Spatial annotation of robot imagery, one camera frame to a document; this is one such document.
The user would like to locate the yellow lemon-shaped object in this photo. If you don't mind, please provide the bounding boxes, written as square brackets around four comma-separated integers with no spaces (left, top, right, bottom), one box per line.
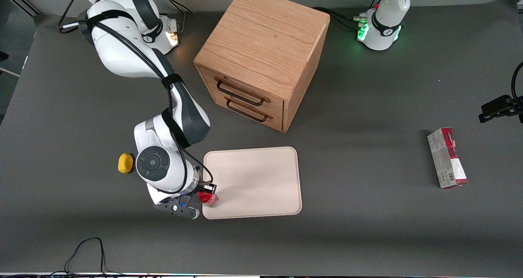
[118,153,134,174]

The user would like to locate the wooden two-drawer cabinet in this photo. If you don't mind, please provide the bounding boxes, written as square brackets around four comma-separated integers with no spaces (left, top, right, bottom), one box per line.
[193,0,331,133]

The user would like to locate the thin black looped cable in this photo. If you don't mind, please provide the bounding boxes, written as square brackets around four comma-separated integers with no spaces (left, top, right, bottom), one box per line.
[49,237,123,278]

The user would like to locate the red tartan cardboard box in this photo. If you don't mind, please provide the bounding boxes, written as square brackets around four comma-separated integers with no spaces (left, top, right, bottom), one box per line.
[427,127,469,189]

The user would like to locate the black cable along right arm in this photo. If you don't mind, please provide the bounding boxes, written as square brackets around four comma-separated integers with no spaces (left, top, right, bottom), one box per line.
[57,0,216,195]

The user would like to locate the black metal drawer handle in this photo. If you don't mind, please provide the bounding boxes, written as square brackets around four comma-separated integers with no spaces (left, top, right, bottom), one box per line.
[215,77,271,107]
[224,96,273,123]

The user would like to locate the wooden drawer front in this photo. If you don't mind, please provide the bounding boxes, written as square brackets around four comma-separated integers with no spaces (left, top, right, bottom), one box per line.
[199,67,285,116]
[210,93,284,132]

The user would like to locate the dark metal frame bar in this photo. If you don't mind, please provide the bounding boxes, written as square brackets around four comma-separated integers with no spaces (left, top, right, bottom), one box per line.
[0,0,41,18]

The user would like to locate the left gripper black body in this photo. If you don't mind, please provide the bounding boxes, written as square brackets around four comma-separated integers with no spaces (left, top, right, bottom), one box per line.
[507,100,523,123]

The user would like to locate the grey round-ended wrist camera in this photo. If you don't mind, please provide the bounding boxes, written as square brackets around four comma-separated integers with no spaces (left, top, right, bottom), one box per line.
[154,194,200,220]

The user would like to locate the beige rectangular tray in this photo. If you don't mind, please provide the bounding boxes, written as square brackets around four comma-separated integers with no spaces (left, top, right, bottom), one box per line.
[202,146,303,220]

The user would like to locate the black cables at green-lit base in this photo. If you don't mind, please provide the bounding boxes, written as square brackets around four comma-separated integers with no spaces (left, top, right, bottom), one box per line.
[313,6,368,30]

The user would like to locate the black cable behind arm base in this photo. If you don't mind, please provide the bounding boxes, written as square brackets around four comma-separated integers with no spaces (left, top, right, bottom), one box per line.
[155,0,193,15]

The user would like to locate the black cable to left gripper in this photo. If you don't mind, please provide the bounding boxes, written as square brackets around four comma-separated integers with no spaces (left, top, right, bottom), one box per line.
[511,61,523,101]

